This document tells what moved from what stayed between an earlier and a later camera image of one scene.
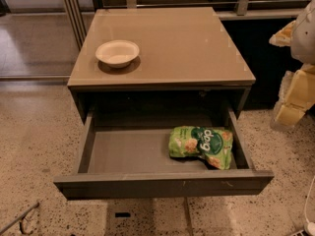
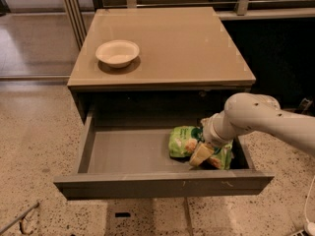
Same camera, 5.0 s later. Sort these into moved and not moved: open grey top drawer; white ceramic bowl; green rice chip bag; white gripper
Moved: white gripper
Not moved: green rice chip bag; white ceramic bowl; open grey top drawer
